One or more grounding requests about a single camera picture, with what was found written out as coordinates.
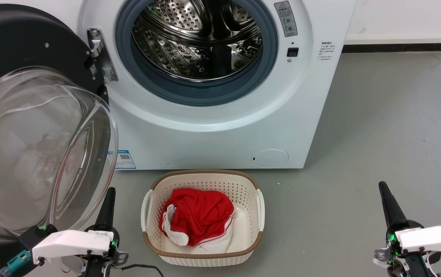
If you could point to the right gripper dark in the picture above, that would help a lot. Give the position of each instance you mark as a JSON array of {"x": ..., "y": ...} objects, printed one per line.
[{"x": 412, "y": 265}]

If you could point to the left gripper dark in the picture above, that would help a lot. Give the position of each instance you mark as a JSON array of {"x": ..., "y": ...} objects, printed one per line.
[{"x": 103, "y": 265}]

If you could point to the black round glass washer door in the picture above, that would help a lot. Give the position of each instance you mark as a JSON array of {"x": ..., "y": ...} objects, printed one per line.
[{"x": 20, "y": 38}]

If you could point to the white front-load washing machine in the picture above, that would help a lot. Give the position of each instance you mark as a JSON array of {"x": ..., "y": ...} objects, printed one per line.
[{"x": 205, "y": 146}]

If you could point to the grey metal door hinge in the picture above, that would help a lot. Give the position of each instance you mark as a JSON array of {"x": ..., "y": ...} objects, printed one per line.
[{"x": 101, "y": 54}]

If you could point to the black door latch socket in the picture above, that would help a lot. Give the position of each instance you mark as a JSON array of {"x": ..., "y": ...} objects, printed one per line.
[{"x": 292, "y": 52}]

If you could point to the blue energy label sticker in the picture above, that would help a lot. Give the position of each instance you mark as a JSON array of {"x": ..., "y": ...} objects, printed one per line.
[{"x": 126, "y": 159}]

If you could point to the red garment with white trim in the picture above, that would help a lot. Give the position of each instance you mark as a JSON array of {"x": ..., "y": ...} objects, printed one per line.
[{"x": 201, "y": 213}]

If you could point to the beige plastic laundry basket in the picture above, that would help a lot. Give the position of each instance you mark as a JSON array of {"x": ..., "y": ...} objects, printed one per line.
[{"x": 205, "y": 259}]

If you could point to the round white filter cover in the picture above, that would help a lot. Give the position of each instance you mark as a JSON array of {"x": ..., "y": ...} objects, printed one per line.
[{"x": 270, "y": 158}]

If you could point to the steel perforated washer drum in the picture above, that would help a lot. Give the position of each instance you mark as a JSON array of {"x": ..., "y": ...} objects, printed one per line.
[{"x": 189, "y": 42}]

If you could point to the grey warning sticker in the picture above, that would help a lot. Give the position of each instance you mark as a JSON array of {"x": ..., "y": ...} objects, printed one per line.
[{"x": 286, "y": 19}]

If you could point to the right white wrist camera housing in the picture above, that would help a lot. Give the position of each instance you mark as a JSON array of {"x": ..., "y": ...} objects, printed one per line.
[{"x": 431, "y": 238}]

